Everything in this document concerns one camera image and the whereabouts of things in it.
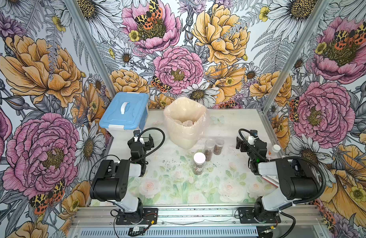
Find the white jar lid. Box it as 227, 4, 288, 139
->
193, 152, 206, 165

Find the clear jar with rose tea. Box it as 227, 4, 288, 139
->
193, 152, 206, 175

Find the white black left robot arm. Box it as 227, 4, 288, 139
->
90, 135, 154, 225

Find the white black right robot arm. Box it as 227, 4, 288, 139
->
236, 136, 324, 224

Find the open clear jar dried tea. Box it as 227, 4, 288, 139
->
204, 139, 215, 161

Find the small white capped bottle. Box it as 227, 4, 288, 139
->
268, 144, 281, 159

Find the pink white paper packet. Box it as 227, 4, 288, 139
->
261, 175, 280, 187

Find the blue lidded storage box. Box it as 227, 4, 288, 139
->
99, 92, 149, 139

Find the bin with pink bag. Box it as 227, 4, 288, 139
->
163, 97, 208, 149

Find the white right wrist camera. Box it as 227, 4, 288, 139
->
247, 130, 258, 145

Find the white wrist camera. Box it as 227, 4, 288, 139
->
133, 130, 141, 142
247, 130, 258, 145

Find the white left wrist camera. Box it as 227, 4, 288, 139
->
133, 130, 141, 142

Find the left black corrugated cable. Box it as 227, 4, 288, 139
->
132, 127, 166, 163

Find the black corrugated cable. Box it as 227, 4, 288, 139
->
132, 127, 166, 163
238, 128, 327, 206

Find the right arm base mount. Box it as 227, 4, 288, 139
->
235, 207, 281, 224

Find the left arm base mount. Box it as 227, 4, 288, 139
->
115, 208, 159, 226

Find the right black corrugated cable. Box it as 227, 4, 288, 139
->
238, 128, 327, 206

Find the aluminium front rail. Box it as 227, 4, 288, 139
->
68, 204, 331, 238

